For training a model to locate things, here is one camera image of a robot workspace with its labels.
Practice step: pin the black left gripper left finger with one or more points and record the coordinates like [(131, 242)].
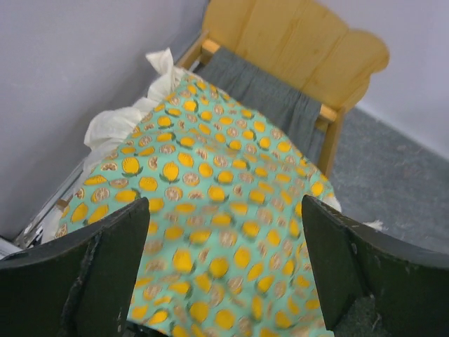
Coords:
[(78, 285)]

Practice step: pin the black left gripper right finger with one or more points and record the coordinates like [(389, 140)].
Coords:
[(351, 260)]

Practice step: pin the lemon print cushion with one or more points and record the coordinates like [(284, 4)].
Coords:
[(225, 253)]

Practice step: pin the wooden pet bed frame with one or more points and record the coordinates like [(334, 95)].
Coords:
[(302, 43)]

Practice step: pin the grey fabric bed sling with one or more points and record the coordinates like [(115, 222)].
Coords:
[(290, 110)]

